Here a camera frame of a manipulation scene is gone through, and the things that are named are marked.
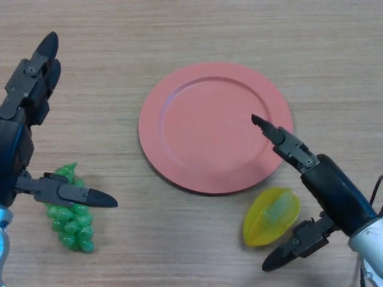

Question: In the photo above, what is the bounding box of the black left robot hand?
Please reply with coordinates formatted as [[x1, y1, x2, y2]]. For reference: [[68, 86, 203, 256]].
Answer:
[[0, 31, 118, 209]]

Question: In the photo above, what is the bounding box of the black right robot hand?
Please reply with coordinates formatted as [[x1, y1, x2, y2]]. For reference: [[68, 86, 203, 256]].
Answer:
[[262, 113, 378, 272]]

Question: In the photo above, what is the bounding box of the yellow starfruit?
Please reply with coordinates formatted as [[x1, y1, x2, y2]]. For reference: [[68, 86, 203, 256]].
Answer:
[[242, 187, 301, 248]]

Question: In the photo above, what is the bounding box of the pink round plate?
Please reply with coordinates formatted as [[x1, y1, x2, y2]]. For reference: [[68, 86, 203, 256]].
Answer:
[[138, 62, 294, 197]]

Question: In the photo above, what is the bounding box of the green grape bunch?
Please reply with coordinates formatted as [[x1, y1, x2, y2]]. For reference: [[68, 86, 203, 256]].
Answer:
[[44, 162, 95, 254]]

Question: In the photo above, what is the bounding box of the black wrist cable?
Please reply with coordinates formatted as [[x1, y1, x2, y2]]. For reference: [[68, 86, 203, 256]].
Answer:
[[369, 175, 383, 207]]

